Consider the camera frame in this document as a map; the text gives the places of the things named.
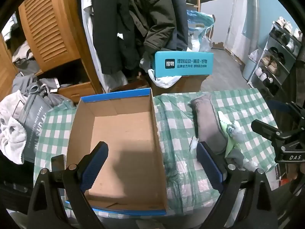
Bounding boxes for white towel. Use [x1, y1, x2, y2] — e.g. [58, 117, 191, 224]
[0, 92, 30, 165]

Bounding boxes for green checkered tablecloth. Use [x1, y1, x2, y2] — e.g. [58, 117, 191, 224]
[33, 88, 279, 220]

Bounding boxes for person's right hand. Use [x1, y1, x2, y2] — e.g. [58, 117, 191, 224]
[287, 162, 305, 180]

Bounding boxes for grey pants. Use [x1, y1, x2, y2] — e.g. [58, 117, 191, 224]
[190, 94, 228, 154]

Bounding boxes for grey printed tote bag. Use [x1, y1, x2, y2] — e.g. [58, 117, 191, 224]
[14, 93, 51, 163]

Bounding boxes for white hanging shirt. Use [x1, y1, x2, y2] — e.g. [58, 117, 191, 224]
[71, 0, 129, 93]

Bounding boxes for black smartphone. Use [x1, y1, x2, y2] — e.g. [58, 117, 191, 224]
[51, 155, 65, 172]

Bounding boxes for teal shoe box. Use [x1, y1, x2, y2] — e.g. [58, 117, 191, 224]
[154, 51, 214, 78]

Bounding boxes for navy hanging coat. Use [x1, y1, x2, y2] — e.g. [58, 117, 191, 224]
[165, 0, 189, 52]

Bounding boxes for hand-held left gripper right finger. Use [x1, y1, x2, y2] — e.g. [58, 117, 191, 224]
[197, 141, 279, 229]

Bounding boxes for grey shoe rack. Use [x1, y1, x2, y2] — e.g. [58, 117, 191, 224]
[246, 17, 305, 96]

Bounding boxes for white plastic bag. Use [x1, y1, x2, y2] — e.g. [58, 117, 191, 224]
[148, 69, 183, 89]

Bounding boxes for light blue trash bin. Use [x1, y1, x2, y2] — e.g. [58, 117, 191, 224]
[242, 57, 259, 81]

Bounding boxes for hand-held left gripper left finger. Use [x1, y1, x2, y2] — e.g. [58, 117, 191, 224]
[27, 141, 109, 229]

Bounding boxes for light green plastic bag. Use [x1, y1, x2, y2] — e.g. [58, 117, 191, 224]
[218, 111, 236, 137]

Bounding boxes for small white tissue piece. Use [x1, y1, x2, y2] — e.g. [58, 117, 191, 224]
[189, 136, 199, 152]

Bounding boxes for group of assorted shoes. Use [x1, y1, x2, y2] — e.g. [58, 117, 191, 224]
[255, 17, 304, 93]

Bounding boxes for grey white folded clothes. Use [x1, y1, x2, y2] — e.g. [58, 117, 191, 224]
[12, 40, 40, 74]

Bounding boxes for wooden louvered wardrobe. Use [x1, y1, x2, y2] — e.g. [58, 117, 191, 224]
[0, 0, 103, 103]

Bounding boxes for blue white plastic sack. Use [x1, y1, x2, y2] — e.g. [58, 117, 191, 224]
[186, 10, 215, 52]

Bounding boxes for grey clothes pile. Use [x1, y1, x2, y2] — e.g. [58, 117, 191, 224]
[12, 74, 74, 108]

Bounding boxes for black hanging jacket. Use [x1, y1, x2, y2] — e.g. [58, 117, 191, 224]
[92, 0, 141, 75]

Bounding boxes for olive green hanging jacket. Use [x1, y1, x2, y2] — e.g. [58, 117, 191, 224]
[125, 0, 184, 60]

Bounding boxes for brown cardboard box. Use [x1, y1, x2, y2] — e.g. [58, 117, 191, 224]
[150, 75, 210, 96]

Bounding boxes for white door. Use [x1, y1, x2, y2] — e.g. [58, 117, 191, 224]
[224, 0, 259, 60]

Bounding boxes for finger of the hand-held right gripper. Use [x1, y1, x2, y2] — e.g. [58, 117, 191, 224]
[251, 119, 290, 142]
[268, 99, 303, 120]

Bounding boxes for blue-rimmed cardboard box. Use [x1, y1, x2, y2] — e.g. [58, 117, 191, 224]
[65, 88, 170, 216]

